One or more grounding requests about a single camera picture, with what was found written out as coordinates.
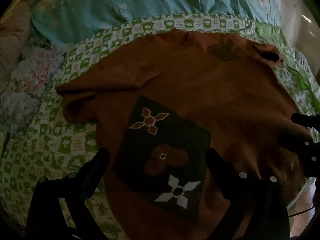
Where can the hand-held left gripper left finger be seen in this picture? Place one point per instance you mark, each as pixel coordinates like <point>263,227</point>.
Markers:
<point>90,180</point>

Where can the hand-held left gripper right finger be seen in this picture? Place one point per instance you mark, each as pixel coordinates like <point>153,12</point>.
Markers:
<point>219,170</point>

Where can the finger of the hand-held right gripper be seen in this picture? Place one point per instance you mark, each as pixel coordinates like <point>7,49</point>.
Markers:
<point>305,120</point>
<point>302,152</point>

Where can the orange knit sweater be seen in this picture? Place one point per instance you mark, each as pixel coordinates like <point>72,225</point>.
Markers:
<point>200,92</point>

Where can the green checked blanket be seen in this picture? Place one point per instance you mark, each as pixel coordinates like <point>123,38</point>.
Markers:
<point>50,142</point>

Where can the light green leaf-print sheet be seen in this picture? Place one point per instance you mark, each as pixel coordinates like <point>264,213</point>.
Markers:
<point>280,37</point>

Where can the pink floral sheet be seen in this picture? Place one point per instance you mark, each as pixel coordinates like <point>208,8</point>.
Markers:
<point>30,80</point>

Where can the beige quilted pillow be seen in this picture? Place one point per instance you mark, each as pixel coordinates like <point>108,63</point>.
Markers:
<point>12,35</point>

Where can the blue floral quilt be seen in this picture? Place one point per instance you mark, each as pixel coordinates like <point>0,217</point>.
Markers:
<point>125,5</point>

